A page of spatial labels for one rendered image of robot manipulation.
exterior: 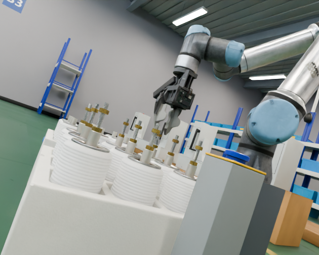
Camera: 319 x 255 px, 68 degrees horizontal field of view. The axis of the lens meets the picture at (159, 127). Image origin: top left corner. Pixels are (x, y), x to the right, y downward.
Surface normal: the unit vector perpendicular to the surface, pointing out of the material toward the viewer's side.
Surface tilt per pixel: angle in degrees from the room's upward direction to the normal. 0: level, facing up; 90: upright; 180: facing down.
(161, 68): 90
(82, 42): 90
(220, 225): 90
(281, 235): 90
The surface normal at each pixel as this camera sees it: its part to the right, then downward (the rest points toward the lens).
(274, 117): -0.32, -0.05
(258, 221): 0.50, 0.12
